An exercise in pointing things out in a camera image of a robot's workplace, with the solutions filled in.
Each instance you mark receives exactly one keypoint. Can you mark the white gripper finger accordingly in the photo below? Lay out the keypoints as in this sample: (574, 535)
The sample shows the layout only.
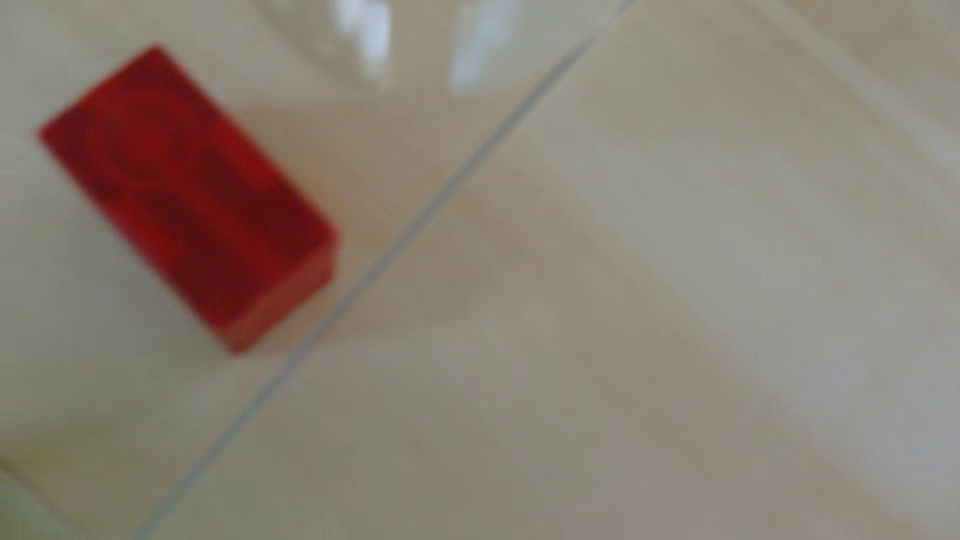
(345, 37)
(510, 37)

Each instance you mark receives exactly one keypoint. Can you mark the red block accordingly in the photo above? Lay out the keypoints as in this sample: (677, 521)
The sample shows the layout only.
(195, 195)

